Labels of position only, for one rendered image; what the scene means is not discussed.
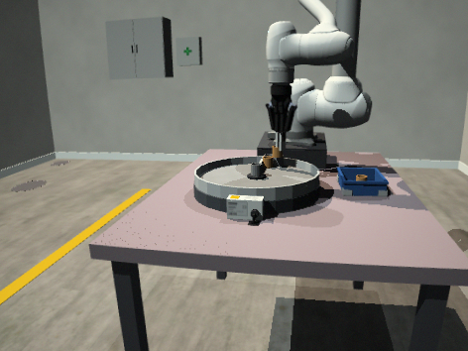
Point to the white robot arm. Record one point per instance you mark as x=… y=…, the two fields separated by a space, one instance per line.
x=342 y=103

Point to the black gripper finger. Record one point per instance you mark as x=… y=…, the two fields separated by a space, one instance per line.
x=275 y=118
x=286 y=122

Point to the blue crate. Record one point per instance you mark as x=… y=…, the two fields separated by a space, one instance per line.
x=376 y=184

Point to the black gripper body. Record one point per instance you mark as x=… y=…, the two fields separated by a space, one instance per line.
x=281 y=93

